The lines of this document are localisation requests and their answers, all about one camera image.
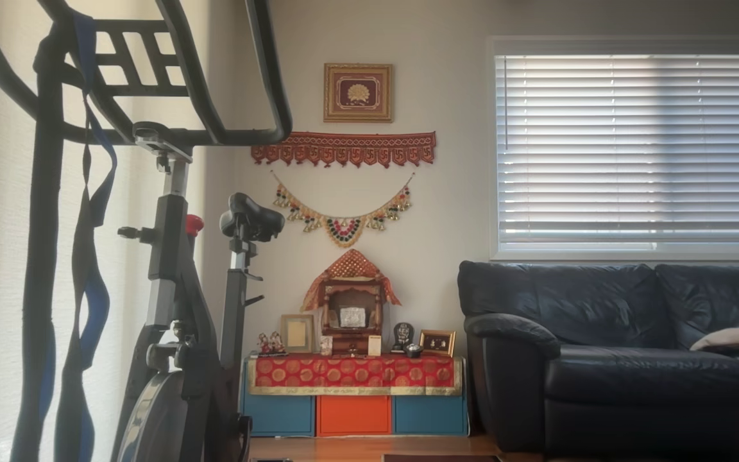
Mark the dark idol plaque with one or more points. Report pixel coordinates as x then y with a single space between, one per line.
403 335

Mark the small figurines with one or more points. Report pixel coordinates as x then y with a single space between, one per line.
270 344

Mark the pale picture frame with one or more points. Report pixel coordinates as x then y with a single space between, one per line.
297 333

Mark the blue and orange cabinet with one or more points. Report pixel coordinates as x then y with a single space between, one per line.
353 417

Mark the black exercise bike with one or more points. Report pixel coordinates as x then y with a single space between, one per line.
177 269

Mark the white card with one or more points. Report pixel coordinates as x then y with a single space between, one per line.
374 345

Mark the sheer white curtain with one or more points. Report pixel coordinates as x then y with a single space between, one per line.
129 192

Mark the wooden shrine with canopy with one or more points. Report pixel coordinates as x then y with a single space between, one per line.
350 301

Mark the small dark bowl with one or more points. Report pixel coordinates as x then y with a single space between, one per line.
413 350

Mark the red embroidered wall hanging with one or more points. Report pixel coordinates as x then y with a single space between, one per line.
344 147

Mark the white window blind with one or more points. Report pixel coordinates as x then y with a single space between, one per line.
632 147

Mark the beaded garland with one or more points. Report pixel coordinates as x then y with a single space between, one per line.
342 231

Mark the black leather sofa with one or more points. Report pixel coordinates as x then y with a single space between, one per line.
600 359

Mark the small gold picture frame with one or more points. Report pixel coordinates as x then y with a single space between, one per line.
437 343

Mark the red gold patterned cloth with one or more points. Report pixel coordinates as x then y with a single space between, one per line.
353 373

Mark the gold framed wall picture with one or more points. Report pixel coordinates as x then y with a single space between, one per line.
358 93

